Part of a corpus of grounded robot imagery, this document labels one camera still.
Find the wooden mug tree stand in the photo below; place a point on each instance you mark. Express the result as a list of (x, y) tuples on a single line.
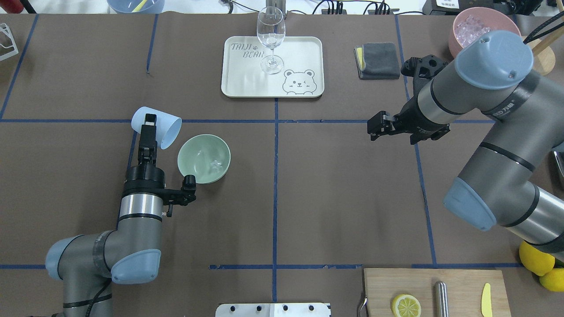
[(544, 56)]

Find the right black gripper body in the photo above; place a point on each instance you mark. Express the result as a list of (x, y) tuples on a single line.
[(409, 118)]

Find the yellow lemon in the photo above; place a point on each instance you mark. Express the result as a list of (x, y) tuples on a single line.
[(535, 261), (553, 280)]

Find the pink bowl of ice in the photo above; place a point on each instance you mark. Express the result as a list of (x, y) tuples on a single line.
[(474, 22)]

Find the yellow lemon upper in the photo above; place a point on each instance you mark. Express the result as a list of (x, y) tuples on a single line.
[(535, 261)]

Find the blue bowl with fork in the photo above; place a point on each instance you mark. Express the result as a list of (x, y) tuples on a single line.
[(137, 6)]

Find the yellow lemon lower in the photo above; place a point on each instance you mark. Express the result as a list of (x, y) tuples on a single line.
[(553, 280)]

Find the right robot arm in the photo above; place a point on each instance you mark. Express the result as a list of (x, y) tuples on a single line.
[(494, 75)]

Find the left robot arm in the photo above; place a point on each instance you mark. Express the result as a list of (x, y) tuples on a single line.
[(129, 254)]

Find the white wire cup rack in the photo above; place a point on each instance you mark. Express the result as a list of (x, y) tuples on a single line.
[(8, 46)]

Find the grey folded cloth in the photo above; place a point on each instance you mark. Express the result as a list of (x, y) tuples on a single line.
[(377, 61)]

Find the half lemon slice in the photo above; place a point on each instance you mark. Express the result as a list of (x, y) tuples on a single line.
[(406, 305)]

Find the clear wine glass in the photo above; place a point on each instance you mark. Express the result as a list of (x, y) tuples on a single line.
[(271, 32)]

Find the red bottle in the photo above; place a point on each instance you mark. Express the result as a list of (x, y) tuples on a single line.
[(12, 6)]

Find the yellow plastic knife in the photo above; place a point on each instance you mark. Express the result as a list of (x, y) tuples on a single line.
[(486, 304)]

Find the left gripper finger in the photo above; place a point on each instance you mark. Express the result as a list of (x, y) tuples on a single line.
[(148, 132)]

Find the light green bowl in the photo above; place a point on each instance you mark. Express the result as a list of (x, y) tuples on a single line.
[(198, 152)]

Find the steel muddler black cap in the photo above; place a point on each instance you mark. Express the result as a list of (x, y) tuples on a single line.
[(441, 299)]

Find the cream bear tray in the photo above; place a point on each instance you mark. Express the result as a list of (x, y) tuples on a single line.
[(301, 77)]

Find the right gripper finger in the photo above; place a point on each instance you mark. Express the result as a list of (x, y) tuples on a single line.
[(381, 124)]

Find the light blue plastic cup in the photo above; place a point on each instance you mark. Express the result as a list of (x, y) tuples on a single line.
[(168, 126)]

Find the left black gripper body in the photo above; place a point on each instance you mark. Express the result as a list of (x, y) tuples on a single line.
[(143, 179)]

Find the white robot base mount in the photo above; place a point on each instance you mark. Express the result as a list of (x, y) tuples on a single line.
[(297, 309)]

